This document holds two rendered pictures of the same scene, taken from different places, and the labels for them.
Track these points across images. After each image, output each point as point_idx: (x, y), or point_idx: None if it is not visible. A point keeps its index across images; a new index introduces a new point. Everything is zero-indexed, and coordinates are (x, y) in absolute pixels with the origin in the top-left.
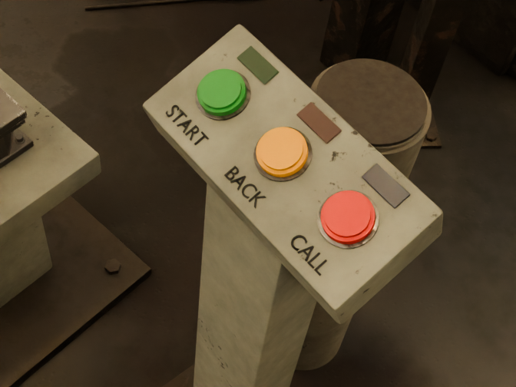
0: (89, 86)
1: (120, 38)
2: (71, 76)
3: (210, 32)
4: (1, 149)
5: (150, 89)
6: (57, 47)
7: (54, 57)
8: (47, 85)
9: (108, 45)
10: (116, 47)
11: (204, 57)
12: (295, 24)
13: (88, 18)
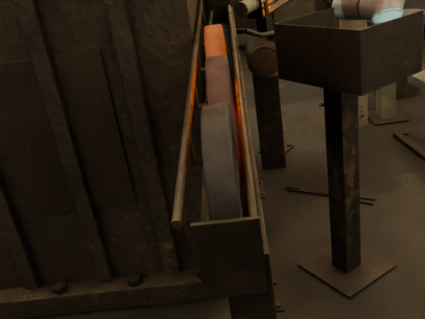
0: (388, 176)
1: (364, 188)
2: (394, 180)
3: (321, 182)
4: None
5: (362, 171)
6: (396, 190)
7: (400, 187)
8: (408, 180)
9: (371, 187)
10: (369, 185)
11: None
12: (282, 178)
13: (375, 197)
